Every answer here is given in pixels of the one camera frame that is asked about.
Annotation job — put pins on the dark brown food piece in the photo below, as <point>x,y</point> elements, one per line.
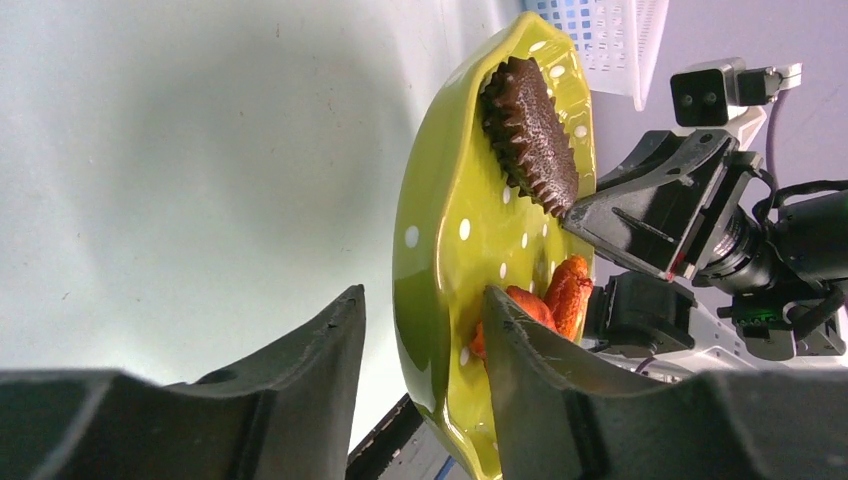
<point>529,140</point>

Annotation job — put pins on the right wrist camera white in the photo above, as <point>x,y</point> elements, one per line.
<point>726,94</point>

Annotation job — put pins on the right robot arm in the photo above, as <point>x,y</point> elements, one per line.
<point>801,324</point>

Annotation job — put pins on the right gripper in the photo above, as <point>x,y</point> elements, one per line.
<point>672,207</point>

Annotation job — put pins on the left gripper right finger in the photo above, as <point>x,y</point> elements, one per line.
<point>562,412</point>

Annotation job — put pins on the orange fried food piece right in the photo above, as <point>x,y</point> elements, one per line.
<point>568,295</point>

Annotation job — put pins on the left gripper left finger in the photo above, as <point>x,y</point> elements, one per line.
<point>282,412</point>

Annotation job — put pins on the orange fried food piece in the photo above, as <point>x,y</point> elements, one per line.
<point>530,304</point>
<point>568,295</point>

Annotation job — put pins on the green dotted plate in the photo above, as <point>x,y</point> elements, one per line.
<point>459,228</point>

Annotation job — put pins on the white plastic basket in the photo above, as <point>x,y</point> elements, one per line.
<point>618,40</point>

